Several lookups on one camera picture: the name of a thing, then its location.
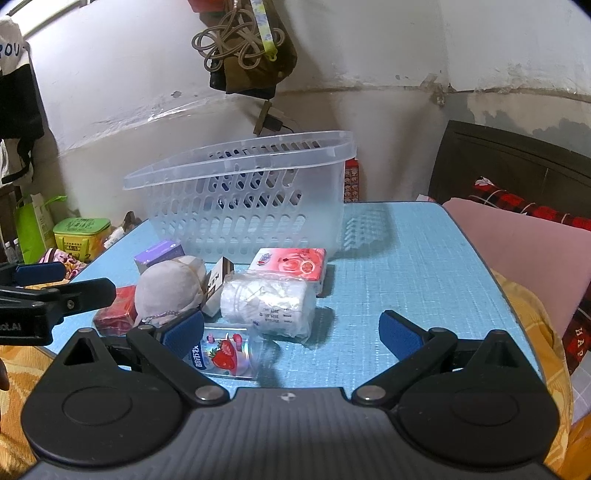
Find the grey plush pouch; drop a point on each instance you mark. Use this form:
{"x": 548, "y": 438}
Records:
{"x": 166, "y": 288}

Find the red lettered cloth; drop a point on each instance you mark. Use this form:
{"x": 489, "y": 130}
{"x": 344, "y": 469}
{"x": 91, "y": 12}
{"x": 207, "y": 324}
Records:
{"x": 577, "y": 341}

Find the white snack packets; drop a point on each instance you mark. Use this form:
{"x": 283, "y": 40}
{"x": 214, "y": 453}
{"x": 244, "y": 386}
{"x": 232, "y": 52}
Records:
{"x": 114, "y": 237}

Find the black and white box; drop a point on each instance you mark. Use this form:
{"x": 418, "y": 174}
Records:
{"x": 217, "y": 286}

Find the black charger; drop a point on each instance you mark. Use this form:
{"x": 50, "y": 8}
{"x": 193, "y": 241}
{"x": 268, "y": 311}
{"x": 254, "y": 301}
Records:
{"x": 275, "y": 123}

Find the clear plastic basket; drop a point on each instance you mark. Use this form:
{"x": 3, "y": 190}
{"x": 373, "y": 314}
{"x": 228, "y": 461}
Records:
{"x": 300, "y": 217}

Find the red plaid pillow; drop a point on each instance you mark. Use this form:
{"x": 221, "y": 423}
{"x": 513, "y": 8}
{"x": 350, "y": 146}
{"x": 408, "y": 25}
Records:
{"x": 531, "y": 205}

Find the purple tissue pack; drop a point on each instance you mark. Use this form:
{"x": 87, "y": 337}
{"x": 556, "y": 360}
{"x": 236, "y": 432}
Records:
{"x": 157, "y": 256}

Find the white charger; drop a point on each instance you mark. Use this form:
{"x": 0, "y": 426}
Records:
{"x": 278, "y": 112}

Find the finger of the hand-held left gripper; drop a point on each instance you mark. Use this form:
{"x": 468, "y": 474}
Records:
{"x": 83, "y": 293}
{"x": 41, "y": 273}

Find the green box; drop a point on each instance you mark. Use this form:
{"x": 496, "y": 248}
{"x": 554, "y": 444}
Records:
{"x": 83, "y": 235}

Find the yellow blanket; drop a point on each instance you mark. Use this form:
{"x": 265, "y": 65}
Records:
{"x": 531, "y": 314}

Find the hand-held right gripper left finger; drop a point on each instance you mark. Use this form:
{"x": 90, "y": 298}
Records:
{"x": 184, "y": 330}

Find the orange patterned quilt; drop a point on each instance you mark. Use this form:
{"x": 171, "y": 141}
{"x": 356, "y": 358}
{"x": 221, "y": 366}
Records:
{"x": 23, "y": 369}

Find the pink tissue pack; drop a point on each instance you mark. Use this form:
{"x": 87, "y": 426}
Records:
{"x": 291, "y": 263}

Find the white roll in plastic wrap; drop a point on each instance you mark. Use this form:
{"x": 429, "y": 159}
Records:
{"x": 263, "y": 300}

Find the clear strawberry print pack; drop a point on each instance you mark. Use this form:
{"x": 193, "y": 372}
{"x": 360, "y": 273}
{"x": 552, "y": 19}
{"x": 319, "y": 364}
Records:
{"x": 226, "y": 355}

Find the dark floral cloth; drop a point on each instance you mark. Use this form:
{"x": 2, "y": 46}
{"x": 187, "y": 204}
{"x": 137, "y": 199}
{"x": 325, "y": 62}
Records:
{"x": 69, "y": 266}

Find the hanging brown bag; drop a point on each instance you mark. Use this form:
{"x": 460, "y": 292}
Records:
{"x": 258, "y": 69}

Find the pink pillow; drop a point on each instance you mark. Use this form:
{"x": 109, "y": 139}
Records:
{"x": 508, "y": 244}

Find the dark wooden headboard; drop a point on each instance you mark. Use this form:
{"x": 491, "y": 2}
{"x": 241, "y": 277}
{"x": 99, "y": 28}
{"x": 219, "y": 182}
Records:
{"x": 498, "y": 161}

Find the green paper bag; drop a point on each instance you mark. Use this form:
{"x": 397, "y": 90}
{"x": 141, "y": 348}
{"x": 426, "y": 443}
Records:
{"x": 32, "y": 230}

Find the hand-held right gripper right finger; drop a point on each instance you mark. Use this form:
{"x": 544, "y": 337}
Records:
{"x": 399, "y": 334}

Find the white and black garment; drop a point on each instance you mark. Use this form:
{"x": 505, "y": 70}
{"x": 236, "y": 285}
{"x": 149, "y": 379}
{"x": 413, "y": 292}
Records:
{"x": 14, "y": 92}

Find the red patterned box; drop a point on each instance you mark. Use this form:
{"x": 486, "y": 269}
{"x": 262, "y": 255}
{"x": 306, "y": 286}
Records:
{"x": 353, "y": 180}

